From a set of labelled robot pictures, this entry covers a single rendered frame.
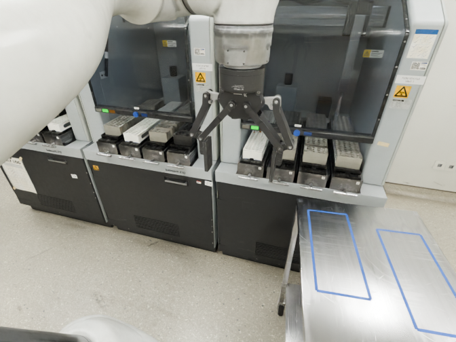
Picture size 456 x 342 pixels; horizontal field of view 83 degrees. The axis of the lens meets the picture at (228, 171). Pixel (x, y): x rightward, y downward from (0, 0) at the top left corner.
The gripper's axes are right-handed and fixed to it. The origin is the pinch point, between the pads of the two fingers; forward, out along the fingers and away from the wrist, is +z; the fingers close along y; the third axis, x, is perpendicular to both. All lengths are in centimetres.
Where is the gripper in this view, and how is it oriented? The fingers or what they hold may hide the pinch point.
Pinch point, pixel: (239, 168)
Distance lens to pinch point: 53.5
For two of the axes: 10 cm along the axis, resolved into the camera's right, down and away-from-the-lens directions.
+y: 9.6, 1.5, -2.4
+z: 0.0, 8.4, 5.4
